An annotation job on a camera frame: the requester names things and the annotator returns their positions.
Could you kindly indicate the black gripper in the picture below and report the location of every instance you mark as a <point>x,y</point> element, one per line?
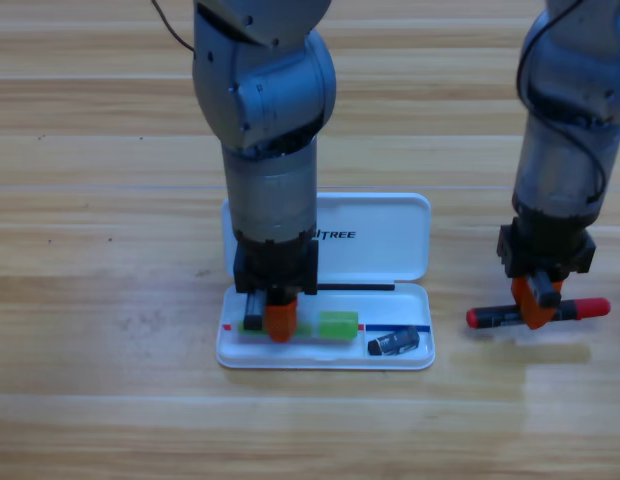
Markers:
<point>275,265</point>
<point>545,250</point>

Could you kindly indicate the green glue stick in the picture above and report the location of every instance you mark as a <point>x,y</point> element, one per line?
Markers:
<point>337,325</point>

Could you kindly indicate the red and black marker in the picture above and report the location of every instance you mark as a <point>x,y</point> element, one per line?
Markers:
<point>590,307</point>

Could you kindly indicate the black eraser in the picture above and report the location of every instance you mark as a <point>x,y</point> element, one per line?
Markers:
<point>395,341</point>

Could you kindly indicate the white Unitree pencil case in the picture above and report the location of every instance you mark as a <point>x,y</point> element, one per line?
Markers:
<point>380,240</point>

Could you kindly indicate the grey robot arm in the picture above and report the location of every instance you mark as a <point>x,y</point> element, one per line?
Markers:
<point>565,150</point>
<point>270,100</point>

